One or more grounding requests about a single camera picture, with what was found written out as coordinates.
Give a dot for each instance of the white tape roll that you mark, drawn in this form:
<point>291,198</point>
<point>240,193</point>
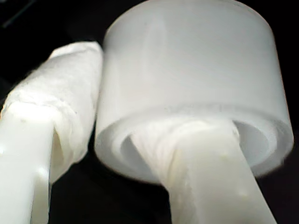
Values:
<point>187,70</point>

